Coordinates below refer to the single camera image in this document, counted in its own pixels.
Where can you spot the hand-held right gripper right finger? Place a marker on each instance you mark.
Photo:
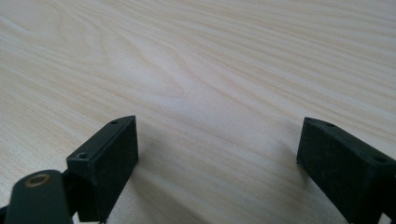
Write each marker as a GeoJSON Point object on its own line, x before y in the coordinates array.
{"type": "Point", "coordinates": [345, 174]}

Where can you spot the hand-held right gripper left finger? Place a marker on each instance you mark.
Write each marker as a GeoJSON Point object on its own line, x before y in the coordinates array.
{"type": "Point", "coordinates": [106, 168]}

